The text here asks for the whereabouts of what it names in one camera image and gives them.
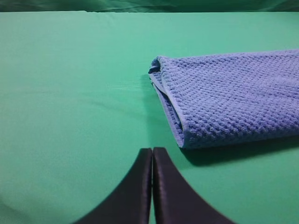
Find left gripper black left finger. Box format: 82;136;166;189
75;148;152;224

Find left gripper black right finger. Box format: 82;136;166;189
152;147;233;224

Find blue waffle-weave towel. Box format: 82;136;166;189
148;49;299;149

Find green backdrop cloth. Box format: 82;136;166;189
0;0;299;13

